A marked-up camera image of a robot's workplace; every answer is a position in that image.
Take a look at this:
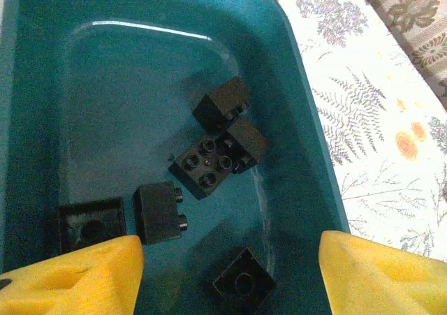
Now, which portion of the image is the teal plastic container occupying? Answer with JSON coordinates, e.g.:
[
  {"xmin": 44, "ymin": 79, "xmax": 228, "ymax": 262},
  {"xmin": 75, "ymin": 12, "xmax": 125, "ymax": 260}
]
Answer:
[{"xmin": 0, "ymin": 0, "xmax": 350, "ymax": 315}]

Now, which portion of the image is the white floral tablecloth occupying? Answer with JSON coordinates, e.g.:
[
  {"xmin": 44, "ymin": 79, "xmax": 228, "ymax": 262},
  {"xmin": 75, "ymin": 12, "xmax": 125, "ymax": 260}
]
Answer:
[{"xmin": 260, "ymin": 0, "xmax": 447, "ymax": 262}]

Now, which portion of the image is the black lego brick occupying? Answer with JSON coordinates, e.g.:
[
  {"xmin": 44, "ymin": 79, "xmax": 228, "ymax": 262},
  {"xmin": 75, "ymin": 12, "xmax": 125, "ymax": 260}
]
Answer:
[
  {"xmin": 168, "ymin": 135, "xmax": 242, "ymax": 201},
  {"xmin": 132, "ymin": 182, "xmax": 189, "ymax": 245},
  {"xmin": 57, "ymin": 197, "xmax": 127, "ymax": 255},
  {"xmin": 216, "ymin": 116, "xmax": 270, "ymax": 175},
  {"xmin": 191, "ymin": 76, "xmax": 251, "ymax": 134},
  {"xmin": 204, "ymin": 247, "xmax": 277, "ymax": 315}
]

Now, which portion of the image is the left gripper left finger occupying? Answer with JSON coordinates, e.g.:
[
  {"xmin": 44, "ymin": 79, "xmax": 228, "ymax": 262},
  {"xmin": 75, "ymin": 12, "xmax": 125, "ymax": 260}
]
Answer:
[{"xmin": 0, "ymin": 235, "xmax": 145, "ymax": 315}]

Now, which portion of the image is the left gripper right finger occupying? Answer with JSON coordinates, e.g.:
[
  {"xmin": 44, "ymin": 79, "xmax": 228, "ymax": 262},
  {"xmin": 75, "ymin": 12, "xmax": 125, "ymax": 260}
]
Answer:
[{"xmin": 320, "ymin": 230, "xmax": 447, "ymax": 315}]

